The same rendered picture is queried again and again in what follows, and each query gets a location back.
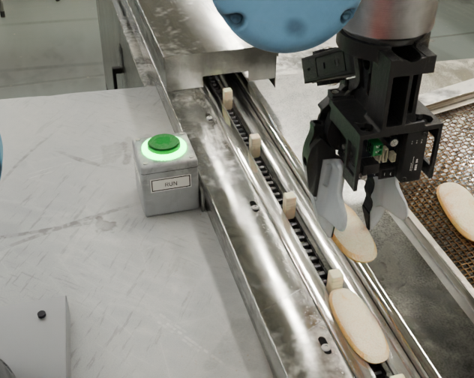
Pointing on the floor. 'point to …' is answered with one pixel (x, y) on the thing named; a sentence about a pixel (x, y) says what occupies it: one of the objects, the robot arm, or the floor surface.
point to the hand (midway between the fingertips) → (347, 216)
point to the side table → (110, 244)
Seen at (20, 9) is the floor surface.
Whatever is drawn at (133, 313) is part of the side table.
